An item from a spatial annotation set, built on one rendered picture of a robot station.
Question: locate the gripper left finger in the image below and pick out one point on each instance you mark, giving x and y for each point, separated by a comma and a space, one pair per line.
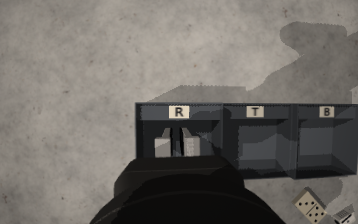
164, 144

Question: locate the dark grey rack of three bins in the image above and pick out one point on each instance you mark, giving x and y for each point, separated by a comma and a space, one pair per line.
261, 140

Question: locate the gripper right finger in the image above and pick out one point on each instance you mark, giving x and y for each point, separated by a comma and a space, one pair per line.
189, 145

